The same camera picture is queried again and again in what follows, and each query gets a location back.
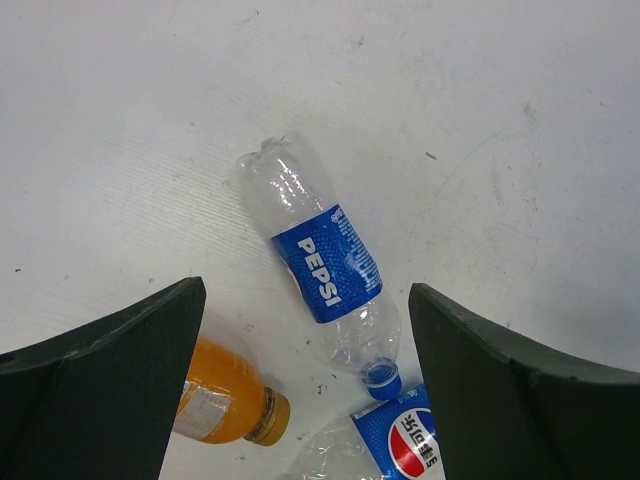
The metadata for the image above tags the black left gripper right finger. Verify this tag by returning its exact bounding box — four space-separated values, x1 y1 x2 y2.
408 283 639 479

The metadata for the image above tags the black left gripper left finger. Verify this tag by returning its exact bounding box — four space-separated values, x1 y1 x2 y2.
1 277 206 479

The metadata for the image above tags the small Pepsi bottle blue cap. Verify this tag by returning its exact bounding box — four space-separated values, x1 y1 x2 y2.
232 135 402 400

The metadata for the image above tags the large Pepsi bottle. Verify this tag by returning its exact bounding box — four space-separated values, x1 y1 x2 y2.
286 384 445 480

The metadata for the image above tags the orange juice bottle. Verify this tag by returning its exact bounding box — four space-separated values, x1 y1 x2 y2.
172 338 291 447

